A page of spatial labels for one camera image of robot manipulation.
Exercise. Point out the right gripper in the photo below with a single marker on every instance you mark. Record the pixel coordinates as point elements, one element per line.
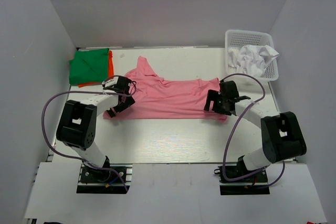
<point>214,95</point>

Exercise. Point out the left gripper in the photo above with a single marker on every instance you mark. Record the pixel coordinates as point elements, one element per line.
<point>129,103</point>

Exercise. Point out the pink t shirt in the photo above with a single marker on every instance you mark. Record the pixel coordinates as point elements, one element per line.
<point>158,98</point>

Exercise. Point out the white t shirt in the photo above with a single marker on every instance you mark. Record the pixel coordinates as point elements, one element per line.
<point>252,60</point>

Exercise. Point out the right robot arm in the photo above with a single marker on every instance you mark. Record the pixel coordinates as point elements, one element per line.
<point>281,135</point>

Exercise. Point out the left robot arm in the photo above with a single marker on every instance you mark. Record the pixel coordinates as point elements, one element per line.
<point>77,125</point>

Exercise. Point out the orange folded t shirt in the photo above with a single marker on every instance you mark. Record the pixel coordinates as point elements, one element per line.
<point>110,71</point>

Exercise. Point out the green folded t shirt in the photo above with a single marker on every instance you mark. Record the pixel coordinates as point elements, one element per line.
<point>90,66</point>

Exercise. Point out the white plastic basket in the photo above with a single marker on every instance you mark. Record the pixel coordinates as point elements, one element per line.
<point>235,39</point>

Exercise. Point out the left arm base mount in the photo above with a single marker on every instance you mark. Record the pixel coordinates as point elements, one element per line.
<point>92,181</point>

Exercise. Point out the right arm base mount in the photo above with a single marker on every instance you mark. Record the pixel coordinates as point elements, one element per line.
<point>255,185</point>

